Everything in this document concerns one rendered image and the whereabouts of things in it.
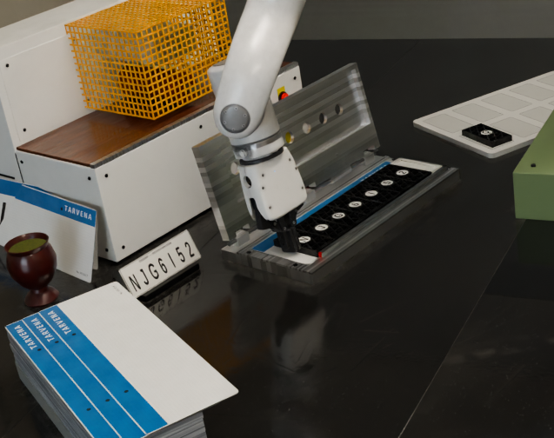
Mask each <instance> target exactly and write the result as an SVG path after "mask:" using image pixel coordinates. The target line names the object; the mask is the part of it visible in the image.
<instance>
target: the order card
mask: <svg viewBox="0 0 554 438"><path fill-rule="evenodd" d="M199 258H201V255H200V253H199V251H198V249H197V247H196V245H195V243H194V242H193V240H192V238H191V236H190V233H189V231H188V230H185V231H183V232H182V233H180V234H178V235H177V236H174V237H173V238H171V239H170V240H169V241H167V242H165V243H163V244H161V245H160V246H158V247H156V248H155V249H153V250H152V251H150V252H148V253H147V254H145V255H143V256H141V257H139V258H138V259H136V260H135V261H134V262H131V263H130V264H128V265H126V266H124V267H123V268H121V269H119V273H120V275H121V277H122V278H123V281H124V283H125V285H126V286H127V288H128V290H129V291H130V293H131V294H132V295H133V296H134V297H135V298H138V297H139V296H140V295H142V294H144V293H145V292H147V291H149V290H150V289H152V288H154V287H156V286H157V285H158V284H159V283H161V282H163V281H165V280H166V279H168V278H169V277H171V276H173V275H175V274H176V273H177V272H179V271H180V270H182V269H184V268H186V267H187V266H189V265H190V264H192V263H193V262H195V261H196V260H198V259H199Z"/></svg>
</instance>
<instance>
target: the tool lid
mask: <svg viewBox="0 0 554 438"><path fill-rule="evenodd" d="M337 104H338V105H339V107H340V113H339V114H337V113H336V111H335V107H336V105H337ZM272 105H273V108H274V110H275V114H276V117H277V121H278V124H279V127H280V130H281V133H282V136H283V139H284V145H283V147H286V148H287V149H288V151H289V152H290V154H291V156H292V157H293V159H294V161H295V163H296V165H297V168H298V171H299V173H300V176H301V177H302V180H303V183H304V187H305V188H306V187H307V186H309V187H316V186H317V185H319V184H321V183H323V182H324V181H326V180H328V179H331V182H330V184H333V183H334V182H336V181H337V180H339V179H341V178H342V177H344V176H346V175H347V174H349V173H350V172H351V171H352V168H351V166H350V165H351V164H353V163H354V162H356V161H357V160H359V159H361V158H362V157H364V151H365V150H367V149H368V150H370V149H377V148H378V147H380V143H379V141H378V137H377V132H376V129H375V125H374V122H373V119H372V116H371V112H370V107H369V104H368V101H367V98H366V95H365V92H364V86H363V83H362V80H361V76H360V74H359V70H358V67H357V63H349V64H347V65H345V66H344V67H342V68H340V69H338V70H336V71H334V72H332V73H330V74H329V75H327V76H325V77H323V78H321V79H319V80H317V81H315V82H314V83H312V84H310V85H308V86H306V87H304V88H302V89H300V90H298V91H297V92H295V93H293V94H291V95H289V96H287V97H285V98H284V99H282V100H280V101H278V102H276V103H273V104H272ZM321 113H322V114H323V115H324V123H323V124H321V123H320V121H319V115H320V114H321ZM304 123H307V125H308V131H307V133H304V131H303V124H304ZM287 132H289V133H290V136H291V140H290V142H289V143H287V142H286V139H285V135H286V133H287ZM191 149H192V151H193V154H194V157H195V159H196V162H197V166H198V169H199V172H200V175H201V177H202V180H203V183H204V187H205V190H206V193H207V196H208V197H209V200H210V205H211V207H212V210H213V213H214V216H215V218H216V221H217V226H218V228H219V231H220V234H221V237H222V239H223V241H231V240H232V239H234V238H235V237H237V235H236V232H235V231H237V230H238V229H241V228H242V227H243V229H250V228H251V227H253V226H254V225H256V224H257V221H254V220H253V219H252V218H251V216H250V212H249V210H248V207H247V204H246V201H245V198H244V192H243V188H242V184H241V179H240V173H239V165H240V162H239V160H240V159H236V158H235V155H234V152H233V149H232V147H231V144H230V139H229V137H227V136H225V135H223V134H222V133H221V132H219V133H217V134H215V135H214V136H212V137H210V138H208V139H206V140H204V141H202V142H201V143H199V144H197V145H195V146H193V147H191ZM233 163H235V164H236V165H237V173H236V174H235V175H234V174H233V173H232V172H231V170H230V166H231V165H232V164H233Z"/></svg>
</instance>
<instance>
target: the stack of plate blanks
mask: <svg viewBox="0 0 554 438"><path fill-rule="evenodd" d="M5 328H6V331H7V335H8V338H9V340H10V348H11V349H12V352H13V353H14V357H15V360H16V361H15V364H16V366H17V372H18V374H19V377H20V379H21V380H22V382H23V383H24V385H25V386H26V387H27V389H28V390H29V391H30V392H31V393H32V395H33V396H34V397H35V399H36V400H37V402H38V403H39V404H40V406H41V407H42V408H43V410H44V411H45V413H46V414H47V415H48V416H49V418H50V419H51V420H52V421H53V423H54V424H55V425H56V427H57V428H58V430H59V431H60V432H61V434H62V435H63V437H64V438H120V437H119V436H118V435H117V433H116V432H115V431H114V430H113V429H112V427H111V426H110V425H109V424H108V422H107V421H106V420H105V419H104V418H103V417H102V416H101V415H100V414H99V412H98V411H97V410H96V409H95V408H94V406H93V405H92V404H91V403H90V401H89V400H88V399H87V398H86V397H85V395H84V394H83V393H82V392H81V390H80V389H79V388H78V387H77V385H76V384H75V383H74V382H73V381H72V380H71V379H70V378H69V377H68V376H67V374H66V373H65V372H64V371H63V369H62V368H61V367H60V366H59V365H58V363H57V362H56V361H55V360H54V358H53V357H52V356H51V355H50V354H49V352H48V351H47V350H46V349H45V348H44V346H43V345H42V344H41V343H40V341H39V340H38V339H37V338H36V337H35V336H34V335H33V334H32V333H31V331H30V330H29V329H28V328H27V327H26V325H25V324H24V323H23V321H22V320H20V321H17V322H13V323H12V324H9V325H7V326H6V327H5ZM203 418H204V415H203V411H201V412H199V413H197V414H194V415H192V416H190V417H188V418H186V419H184V420H181V421H179V422H177V423H175V424H173V425H170V426H169V427H167V428H164V429H162V430H160V431H157V432H156V433H154V434H152V435H149V436H146V437H144V438H207V435H206V432H205V426H204V420H203Z"/></svg>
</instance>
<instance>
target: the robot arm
mask: <svg viewBox="0 0 554 438"><path fill-rule="evenodd" d="M305 2H306V0H247V2H246V5H245V7H244V11H243V14H242V16H241V18H240V21H239V23H238V26H237V29H236V32H235V35H234V37H233V39H232V42H231V45H230V50H229V53H228V56H227V58H226V59H224V60H223V61H221V62H218V63H215V64H214V65H212V66H211V67H209V68H208V70H207V73H208V77H209V79H210V84H211V87H212V89H213V92H214V95H215V98H216V100H215V103H214V110H213V117H214V122H215V125H216V126H217V129H218V130H219V131H220V132H221V133H222V134H223V135H225V136H227V137H229V139H230V144H231V147H232V149H233V152H234V155H235V158H236V159H240V160H239V162H240V165H239V173H240V179H241V184H242V188H243V192H244V198H245V201H246V204H247V207H248V210H249V212H250V216H251V218H252V219H253V220H254V221H257V229H259V230H265V229H271V230H272V231H273V232H277V237H278V240H279V242H280V245H281V248H282V251H283V252H296V251H297V250H298V249H301V248H302V247H301V244H300V241H299V238H298V235H297V231H296V228H295V226H296V225H297V219H296V217H297V211H298V210H300V209H301V208H302V206H303V205H304V201H305V200H306V198H307V193H306V189H305V187H304V183H303V180H302V177H301V176H300V173H299V171H298V168H297V165H296V163H295V161H294V159H293V157H292V156H291V154H290V152H289V151H288V149H287V148H286V147H283V145H284V139H283V136H282V133H281V130H280V127H279V124H278V121H277V117H276V114H275V110H274V108H273V105H272V102H271V99H270V94H271V92H272V89H273V87H274V84H275V81H276V80H277V75H278V72H279V70H280V68H281V66H282V63H283V60H284V57H285V55H286V52H287V49H288V48H289V45H290V41H291V39H292V37H293V35H294V32H295V30H296V27H297V24H298V21H299V18H300V16H301V14H302V11H303V8H304V5H305ZM266 220H267V221H266ZM275 220H276V221H275Z"/></svg>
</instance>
